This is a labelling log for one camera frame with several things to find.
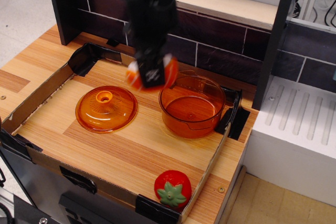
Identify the dark grey vertical post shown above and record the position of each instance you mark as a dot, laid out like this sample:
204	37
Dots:
275	40

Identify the white grooved drainboard block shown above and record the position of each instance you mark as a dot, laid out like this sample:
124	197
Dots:
292	143

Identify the light wooden shelf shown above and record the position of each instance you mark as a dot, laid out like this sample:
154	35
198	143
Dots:
245	12

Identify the salmon nigiri sushi toy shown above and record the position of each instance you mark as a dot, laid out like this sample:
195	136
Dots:
171	67

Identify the red toy tomato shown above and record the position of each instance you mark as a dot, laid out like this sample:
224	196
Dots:
173	189

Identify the amber glass pot lid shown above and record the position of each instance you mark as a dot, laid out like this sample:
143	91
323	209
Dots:
106	109

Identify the aluminium frame with cables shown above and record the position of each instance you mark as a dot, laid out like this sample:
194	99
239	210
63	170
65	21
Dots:
318	14

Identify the black left shelf post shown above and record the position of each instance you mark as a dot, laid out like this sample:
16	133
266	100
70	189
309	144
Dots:
70	18

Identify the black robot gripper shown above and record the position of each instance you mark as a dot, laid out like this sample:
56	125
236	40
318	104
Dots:
150	22

